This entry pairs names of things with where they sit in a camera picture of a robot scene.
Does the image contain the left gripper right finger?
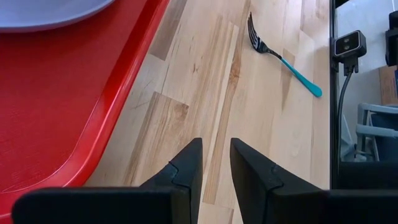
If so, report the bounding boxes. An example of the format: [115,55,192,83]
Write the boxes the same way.
[229,138,398,224]

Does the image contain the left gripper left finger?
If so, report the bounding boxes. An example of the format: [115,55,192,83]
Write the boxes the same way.
[11,138,203,224]

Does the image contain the black fork teal handle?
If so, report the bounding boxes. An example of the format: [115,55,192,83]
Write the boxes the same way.
[247,11,323,98]

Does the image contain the lavender plastic plate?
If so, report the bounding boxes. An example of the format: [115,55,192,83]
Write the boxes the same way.
[0,0,116,34]

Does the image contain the red plastic tray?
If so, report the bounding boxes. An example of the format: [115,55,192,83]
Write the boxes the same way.
[0,0,170,224]

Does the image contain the black camera cable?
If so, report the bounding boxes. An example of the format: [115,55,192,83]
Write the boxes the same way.
[336,70,356,163]

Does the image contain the grey metal chair frame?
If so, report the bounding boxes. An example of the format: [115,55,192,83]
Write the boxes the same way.
[355,102,398,162]

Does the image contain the black table-level camera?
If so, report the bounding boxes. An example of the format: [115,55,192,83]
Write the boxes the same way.
[330,29,368,77]

